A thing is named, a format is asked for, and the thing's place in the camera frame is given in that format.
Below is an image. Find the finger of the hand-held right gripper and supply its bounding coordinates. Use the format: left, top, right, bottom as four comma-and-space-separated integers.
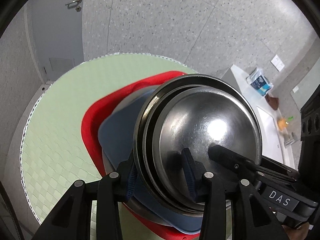
259, 156, 301, 178
208, 144, 297, 183

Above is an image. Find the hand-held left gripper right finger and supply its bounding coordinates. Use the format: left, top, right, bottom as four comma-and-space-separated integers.
181, 147, 283, 240

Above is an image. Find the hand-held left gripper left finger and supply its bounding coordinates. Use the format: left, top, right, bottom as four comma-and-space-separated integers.
31, 152, 139, 240

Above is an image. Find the small steel bowl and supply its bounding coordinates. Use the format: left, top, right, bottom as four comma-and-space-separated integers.
132, 74, 263, 217
143, 81, 261, 213
152, 86, 262, 209

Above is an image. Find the blue square plate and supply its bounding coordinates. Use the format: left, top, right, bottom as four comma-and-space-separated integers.
97, 87, 202, 234

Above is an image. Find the red plastic basin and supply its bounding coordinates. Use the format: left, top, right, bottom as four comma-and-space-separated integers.
81, 71, 200, 240

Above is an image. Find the metal faucet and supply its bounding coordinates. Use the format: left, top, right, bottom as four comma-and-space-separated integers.
284, 132, 297, 146

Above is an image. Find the white sink basin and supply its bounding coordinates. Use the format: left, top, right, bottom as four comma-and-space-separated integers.
256, 106, 284, 153

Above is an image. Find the brown cloth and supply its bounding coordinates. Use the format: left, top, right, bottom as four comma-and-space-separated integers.
265, 94, 280, 110

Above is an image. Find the white sink counter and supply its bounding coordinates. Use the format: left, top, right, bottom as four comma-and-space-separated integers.
220, 64, 300, 170

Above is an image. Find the blue white tissue pack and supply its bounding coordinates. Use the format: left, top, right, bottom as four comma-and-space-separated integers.
246, 68, 272, 97

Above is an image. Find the green lace-trimmed tablecloth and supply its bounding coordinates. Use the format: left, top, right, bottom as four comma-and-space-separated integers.
19, 52, 200, 240

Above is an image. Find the door vent grille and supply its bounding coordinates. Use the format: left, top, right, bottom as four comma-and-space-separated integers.
49, 57, 75, 71

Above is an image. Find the grey door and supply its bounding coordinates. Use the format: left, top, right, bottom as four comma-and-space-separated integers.
25, 0, 87, 84

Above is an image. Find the wall mirror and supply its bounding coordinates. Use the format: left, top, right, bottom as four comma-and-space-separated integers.
290, 37, 320, 114

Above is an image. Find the white wall socket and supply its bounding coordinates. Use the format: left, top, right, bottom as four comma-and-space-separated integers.
271, 54, 285, 71

